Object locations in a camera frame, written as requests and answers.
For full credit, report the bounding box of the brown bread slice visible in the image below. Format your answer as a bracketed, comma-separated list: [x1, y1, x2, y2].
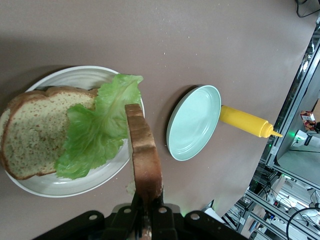
[124, 103, 165, 240]
[0, 86, 100, 181]

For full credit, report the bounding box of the red printed carton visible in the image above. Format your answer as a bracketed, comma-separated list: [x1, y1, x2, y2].
[299, 109, 316, 124]

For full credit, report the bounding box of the yellow mustard squeeze bottle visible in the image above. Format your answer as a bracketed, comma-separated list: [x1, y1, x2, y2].
[219, 104, 284, 139]

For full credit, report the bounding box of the beige plate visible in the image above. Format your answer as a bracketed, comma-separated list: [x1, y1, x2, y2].
[0, 65, 146, 198]

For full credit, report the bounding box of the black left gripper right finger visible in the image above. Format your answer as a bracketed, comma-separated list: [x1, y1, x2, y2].
[149, 189, 248, 240]

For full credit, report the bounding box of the mint green plate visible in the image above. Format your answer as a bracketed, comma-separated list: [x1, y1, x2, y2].
[166, 84, 223, 162]

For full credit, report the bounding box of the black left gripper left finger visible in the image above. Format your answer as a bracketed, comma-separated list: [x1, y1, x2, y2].
[32, 192, 147, 240]

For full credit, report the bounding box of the green lettuce leaf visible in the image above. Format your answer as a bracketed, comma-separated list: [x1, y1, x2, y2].
[54, 73, 145, 180]

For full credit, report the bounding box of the thin black cable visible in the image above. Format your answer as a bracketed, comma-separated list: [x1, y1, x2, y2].
[294, 0, 320, 18]

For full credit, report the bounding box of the aluminium frame rack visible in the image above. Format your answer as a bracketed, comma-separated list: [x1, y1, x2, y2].
[234, 22, 320, 240]

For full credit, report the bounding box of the white panel piece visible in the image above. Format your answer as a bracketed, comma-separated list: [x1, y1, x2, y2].
[201, 199, 226, 224]

